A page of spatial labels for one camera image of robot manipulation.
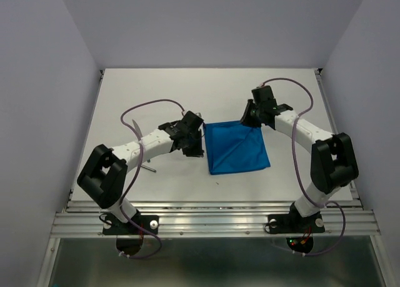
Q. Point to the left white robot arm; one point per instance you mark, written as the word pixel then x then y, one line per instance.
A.
pixel 104 174

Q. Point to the aluminium rail frame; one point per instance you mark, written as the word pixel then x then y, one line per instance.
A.
pixel 211 227

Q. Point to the green handled knife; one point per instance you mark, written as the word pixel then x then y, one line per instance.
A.
pixel 137 128

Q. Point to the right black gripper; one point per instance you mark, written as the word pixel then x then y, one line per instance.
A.
pixel 245 119

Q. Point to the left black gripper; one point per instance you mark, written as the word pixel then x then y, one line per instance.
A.
pixel 197 151

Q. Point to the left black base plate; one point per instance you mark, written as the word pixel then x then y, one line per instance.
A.
pixel 114 227

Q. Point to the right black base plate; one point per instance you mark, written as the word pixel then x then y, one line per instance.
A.
pixel 292 224

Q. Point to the blue cloth napkin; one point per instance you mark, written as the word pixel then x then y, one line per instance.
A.
pixel 234 148

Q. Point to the silver metal fork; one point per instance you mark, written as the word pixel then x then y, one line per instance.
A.
pixel 148 168

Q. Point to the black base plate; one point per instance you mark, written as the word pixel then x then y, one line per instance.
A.
pixel 292 224
pixel 114 227

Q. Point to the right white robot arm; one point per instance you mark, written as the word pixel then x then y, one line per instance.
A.
pixel 333 162

